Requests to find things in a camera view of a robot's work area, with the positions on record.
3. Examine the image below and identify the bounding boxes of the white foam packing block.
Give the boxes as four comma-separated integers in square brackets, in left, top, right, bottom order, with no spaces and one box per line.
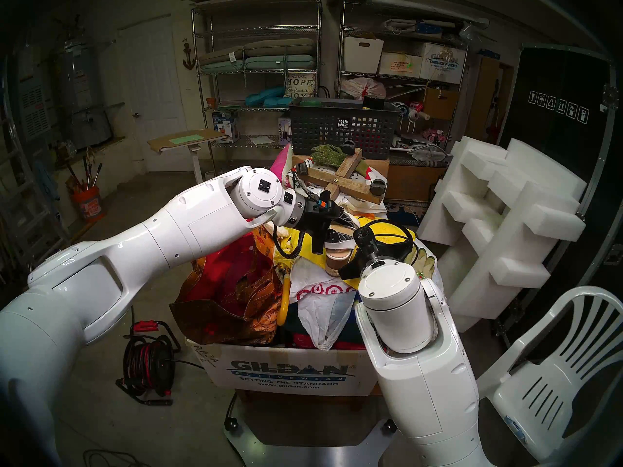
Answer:
[419,135,587,321]

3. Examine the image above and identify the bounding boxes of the red orange patterned bag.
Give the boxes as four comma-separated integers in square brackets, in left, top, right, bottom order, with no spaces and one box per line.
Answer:
[169,228,285,346]

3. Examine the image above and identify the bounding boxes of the teal seat cushion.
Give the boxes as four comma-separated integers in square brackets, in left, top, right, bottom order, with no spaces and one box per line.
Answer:
[201,55,316,72]

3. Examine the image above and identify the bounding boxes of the red black cable reel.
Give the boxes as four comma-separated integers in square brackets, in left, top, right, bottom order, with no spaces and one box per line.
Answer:
[116,320,182,406]

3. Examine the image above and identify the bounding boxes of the white plastic chair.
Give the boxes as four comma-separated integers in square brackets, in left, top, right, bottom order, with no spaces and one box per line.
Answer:
[477,286,623,464]

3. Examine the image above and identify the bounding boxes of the large brown box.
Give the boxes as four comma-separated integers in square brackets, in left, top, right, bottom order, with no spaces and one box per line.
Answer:
[387,157,448,203]

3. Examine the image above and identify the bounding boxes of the tan wooden board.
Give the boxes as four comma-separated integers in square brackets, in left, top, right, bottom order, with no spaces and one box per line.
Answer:
[467,55,502,141]

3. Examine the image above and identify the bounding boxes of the large Gildan cardboard box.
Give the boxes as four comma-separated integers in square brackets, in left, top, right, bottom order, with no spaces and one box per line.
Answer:
[187,337,380,397]

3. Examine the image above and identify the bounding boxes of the beige seat cushion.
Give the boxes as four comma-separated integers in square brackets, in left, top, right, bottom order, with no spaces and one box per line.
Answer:
[243,38,315,58]
[199,47,246,67]

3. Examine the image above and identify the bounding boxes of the small Gildan cardboard box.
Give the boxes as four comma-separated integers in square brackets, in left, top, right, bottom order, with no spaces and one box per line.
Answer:
[420,42,467,85]

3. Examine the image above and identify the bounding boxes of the blue white product box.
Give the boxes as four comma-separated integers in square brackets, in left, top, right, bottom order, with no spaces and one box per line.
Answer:
[213,111,240,143]

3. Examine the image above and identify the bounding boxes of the chrome wire shelf with boxes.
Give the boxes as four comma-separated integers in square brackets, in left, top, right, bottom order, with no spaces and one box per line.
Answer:
[337,1,470,141]

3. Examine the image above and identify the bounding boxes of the red fabric item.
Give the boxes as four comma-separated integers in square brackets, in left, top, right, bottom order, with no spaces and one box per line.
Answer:
[292,332,366,351]

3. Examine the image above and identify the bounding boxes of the white red-print plastic bag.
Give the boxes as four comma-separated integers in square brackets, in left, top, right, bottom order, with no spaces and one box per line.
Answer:
[290,254,358,351]

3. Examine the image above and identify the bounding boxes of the brown cardboard box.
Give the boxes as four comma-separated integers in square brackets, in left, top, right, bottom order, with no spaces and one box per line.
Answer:
[422,87,459,120]

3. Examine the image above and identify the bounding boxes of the beige green work glove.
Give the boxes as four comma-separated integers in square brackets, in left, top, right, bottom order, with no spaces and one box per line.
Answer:
[409,245,437,279]

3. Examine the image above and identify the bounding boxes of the white stand cardboard-top table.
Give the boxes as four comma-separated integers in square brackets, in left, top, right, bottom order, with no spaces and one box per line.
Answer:
[147,128,229,184]

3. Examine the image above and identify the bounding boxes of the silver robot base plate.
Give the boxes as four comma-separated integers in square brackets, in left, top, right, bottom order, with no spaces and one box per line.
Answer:
[224,417,404,467]

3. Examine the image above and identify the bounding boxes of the grey water heater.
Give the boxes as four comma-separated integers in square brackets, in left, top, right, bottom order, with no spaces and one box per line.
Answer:
[61,38,112,148]

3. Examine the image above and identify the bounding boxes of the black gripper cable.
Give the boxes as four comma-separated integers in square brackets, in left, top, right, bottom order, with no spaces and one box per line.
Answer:
[363,220,418,263]
[273,225,307,260]

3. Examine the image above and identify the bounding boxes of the crumpled clear plastic bag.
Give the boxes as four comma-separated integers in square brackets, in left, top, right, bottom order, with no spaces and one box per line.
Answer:
[406,143,448,162]

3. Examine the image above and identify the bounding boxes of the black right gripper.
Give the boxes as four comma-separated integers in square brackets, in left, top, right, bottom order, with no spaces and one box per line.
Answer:
[338,224,385,280]

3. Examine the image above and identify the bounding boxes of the wooden cross caster dolly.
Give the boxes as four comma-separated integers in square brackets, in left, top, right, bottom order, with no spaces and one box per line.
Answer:
[292,147,387,205]

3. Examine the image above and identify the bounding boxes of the small labelled cardboard box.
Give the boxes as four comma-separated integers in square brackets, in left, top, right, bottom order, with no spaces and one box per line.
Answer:
[379,52,423,77]

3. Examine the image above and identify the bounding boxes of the black plastic mesh basket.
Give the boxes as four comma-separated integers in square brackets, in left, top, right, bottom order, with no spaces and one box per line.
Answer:
[290,97,402,160]

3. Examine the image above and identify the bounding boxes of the yellow curved handle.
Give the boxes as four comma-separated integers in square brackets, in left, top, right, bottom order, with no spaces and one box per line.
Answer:
[277,274,291,326]

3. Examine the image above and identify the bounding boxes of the white door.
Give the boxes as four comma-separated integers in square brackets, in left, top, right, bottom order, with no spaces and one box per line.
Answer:
[118,15,193,172]

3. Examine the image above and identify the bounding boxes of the black floor cable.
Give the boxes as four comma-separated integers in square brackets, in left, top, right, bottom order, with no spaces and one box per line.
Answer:
[83,449,139,467]

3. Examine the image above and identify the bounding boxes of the chrome wire shelf with cushions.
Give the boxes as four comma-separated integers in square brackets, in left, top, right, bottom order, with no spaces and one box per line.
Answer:
[191,0,323,180]

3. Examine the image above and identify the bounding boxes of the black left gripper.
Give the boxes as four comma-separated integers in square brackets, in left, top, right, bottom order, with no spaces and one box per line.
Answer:
[297,191,361,255]

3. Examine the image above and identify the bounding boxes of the HOPE text pillow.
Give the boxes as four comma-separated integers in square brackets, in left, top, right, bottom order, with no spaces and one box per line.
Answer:
[285,73,317,99]

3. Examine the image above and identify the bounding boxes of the dark blue fabric bag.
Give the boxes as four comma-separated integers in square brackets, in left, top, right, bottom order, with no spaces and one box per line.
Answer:
[285,301,363,347]

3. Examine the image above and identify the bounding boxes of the green knit gloves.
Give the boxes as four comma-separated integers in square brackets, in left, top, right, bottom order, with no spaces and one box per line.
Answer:
[311,144,368,175]

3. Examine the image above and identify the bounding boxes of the white storage bin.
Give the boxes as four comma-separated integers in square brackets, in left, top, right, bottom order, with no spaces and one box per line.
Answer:
[343,36,384,74]

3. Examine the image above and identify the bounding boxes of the orange bucket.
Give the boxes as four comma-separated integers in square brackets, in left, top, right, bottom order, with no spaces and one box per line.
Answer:
[72,185,102,221]

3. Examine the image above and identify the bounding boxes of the turquoise folded cushion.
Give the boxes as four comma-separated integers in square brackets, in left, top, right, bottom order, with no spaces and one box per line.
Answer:
[245,86,287,108]

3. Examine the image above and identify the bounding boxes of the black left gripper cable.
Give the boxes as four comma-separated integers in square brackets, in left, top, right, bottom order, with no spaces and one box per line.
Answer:
[273,225,307,260]

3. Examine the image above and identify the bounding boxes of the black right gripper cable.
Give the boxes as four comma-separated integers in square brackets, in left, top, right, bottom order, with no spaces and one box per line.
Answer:
[363,220,418,263]

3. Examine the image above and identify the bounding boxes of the white strap wedge sandal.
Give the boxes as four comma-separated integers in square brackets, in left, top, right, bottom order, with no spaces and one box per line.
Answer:
[324,213,363,277]

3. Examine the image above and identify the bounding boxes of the pink white plastic bag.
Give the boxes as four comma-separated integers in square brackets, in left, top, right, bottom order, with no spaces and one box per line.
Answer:
[341,77,387,100]

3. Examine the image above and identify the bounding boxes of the black flight case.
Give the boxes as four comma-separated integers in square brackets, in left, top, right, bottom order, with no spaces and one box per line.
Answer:
[496,45,623,325]

